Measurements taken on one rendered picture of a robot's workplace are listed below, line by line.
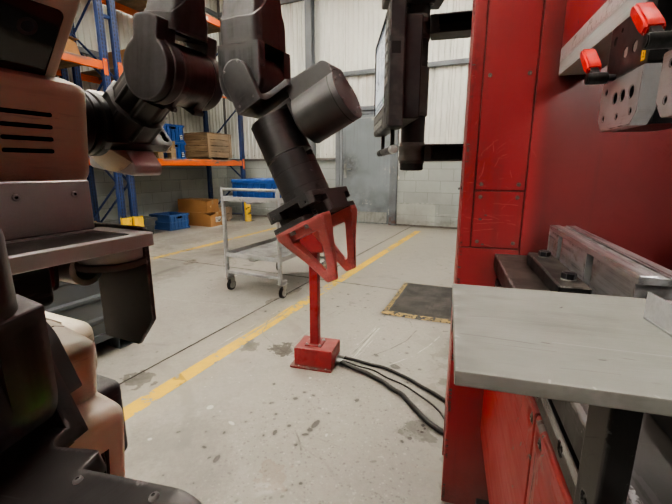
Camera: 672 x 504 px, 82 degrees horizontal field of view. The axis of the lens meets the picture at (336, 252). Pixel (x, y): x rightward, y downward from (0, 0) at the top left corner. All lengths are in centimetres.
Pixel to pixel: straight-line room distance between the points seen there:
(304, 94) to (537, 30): 86
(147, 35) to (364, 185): 731
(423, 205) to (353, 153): 172
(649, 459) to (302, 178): 41
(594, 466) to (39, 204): 58
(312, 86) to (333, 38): 797
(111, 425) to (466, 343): 49
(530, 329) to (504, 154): 88
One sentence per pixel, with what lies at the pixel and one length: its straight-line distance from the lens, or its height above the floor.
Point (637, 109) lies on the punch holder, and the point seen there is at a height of 119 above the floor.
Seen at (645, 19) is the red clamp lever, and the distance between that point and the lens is 64.
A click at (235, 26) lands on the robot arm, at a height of 127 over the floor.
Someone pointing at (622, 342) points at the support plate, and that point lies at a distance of 33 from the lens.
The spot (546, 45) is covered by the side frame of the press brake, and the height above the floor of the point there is 141.
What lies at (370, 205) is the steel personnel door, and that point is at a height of 37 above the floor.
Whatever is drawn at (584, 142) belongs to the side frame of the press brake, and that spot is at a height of 118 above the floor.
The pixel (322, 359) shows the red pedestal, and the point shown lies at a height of 7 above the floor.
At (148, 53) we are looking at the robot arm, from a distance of 57.
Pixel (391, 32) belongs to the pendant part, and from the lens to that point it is 133.
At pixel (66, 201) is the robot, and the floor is 108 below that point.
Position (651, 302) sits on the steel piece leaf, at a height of 102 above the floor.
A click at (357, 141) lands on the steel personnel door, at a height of 160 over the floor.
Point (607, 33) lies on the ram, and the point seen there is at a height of 134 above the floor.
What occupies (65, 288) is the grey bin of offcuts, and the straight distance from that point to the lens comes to 256.
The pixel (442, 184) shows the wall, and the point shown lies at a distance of 741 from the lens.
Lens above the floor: 112
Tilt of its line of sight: 12 degrees down
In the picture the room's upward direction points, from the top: straight up
